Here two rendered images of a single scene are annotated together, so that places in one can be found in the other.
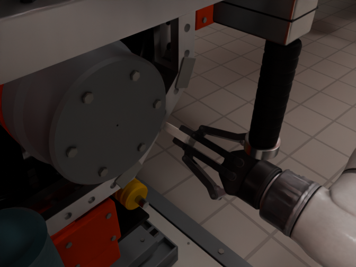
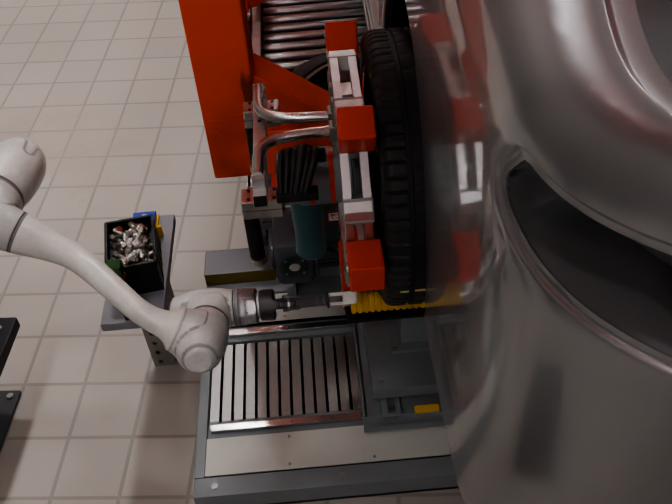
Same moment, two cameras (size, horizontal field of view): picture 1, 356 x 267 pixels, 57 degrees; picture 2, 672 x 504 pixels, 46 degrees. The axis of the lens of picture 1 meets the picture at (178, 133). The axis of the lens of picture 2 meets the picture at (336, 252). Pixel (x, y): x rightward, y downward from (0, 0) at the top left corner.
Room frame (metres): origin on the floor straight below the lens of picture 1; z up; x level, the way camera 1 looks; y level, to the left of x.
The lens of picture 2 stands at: (1.37, -0.91, 2.06)
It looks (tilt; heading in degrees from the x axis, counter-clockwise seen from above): 45 degrees down; 135
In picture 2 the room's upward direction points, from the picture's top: 4 degrees counter-clockwise
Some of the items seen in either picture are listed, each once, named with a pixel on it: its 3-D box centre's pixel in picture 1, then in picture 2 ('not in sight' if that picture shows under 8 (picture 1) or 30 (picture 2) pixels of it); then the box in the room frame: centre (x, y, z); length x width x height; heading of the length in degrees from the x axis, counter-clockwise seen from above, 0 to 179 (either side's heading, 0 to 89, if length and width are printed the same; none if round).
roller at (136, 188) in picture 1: (101, 168); (397, 299); (0.51, 0.17, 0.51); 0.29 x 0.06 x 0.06; 46
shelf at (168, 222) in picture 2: not in sight; (140, 269); (-0.18, -0.16, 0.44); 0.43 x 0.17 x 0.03; 136
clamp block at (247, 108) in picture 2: not in sight; (261, 113); (0.09, 0.15, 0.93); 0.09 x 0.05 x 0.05; 46
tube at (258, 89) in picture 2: not in sight; (291, 90); (0.20, 0.16, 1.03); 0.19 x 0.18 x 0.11; 46
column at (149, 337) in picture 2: not in sight; (158, 311); (-0.20, -0.14, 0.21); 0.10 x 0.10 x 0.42; 46
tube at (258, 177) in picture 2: not in sight; (294, 141); (0.34, 0.02, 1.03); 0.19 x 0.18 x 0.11; 46
